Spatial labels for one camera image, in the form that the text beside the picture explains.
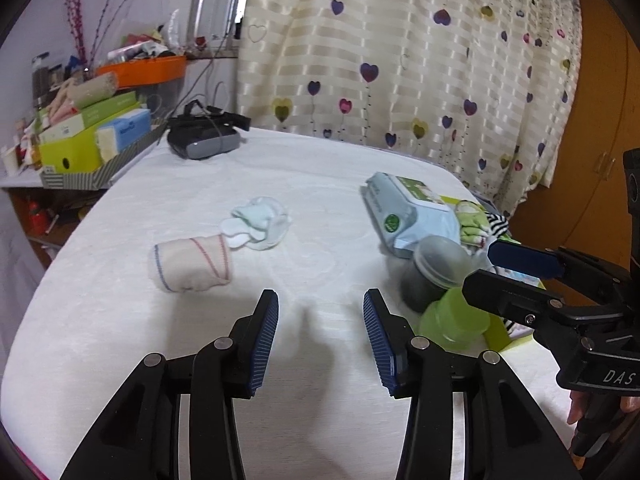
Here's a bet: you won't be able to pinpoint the white red-striped sock roll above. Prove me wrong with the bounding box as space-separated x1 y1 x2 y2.
148 235 232 294

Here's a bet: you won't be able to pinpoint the white mint sock bundle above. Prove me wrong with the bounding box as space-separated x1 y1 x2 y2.
219 196 292 252

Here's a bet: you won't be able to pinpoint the large black white striped sock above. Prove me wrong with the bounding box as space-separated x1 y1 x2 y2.
483 212 510 240

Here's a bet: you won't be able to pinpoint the green white sock roll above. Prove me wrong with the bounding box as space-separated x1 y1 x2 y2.
454 200 491 248

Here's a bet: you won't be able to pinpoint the right hand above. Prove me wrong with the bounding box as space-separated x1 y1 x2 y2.
566 389 640 426

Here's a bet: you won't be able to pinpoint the orange wooden cabinet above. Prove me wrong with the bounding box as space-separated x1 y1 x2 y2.
511 0 639 266

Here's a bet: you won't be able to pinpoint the green plastic cup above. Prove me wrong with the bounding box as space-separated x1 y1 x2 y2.
418 287 490 351

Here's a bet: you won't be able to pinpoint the green rimmed white box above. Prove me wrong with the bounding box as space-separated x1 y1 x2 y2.
438 200 541 352

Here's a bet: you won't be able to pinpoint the clear lidded dark jar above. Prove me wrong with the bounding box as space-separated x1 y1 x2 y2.
399 235 490 313

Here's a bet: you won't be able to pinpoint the blue wet wipes pack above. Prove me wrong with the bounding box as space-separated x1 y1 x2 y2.
363 172 460 259

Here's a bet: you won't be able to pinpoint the heart pattern curtain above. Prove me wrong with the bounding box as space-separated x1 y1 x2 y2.
238 0 582 214

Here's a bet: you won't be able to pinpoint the black grey VR headset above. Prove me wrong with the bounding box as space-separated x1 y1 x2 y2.
167 99 250 160

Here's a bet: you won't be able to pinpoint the orange plastic basket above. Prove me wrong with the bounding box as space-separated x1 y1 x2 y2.
96 55 186 89

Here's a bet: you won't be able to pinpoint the purple decorative branches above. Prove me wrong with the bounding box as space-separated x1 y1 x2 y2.
60 0 156 74

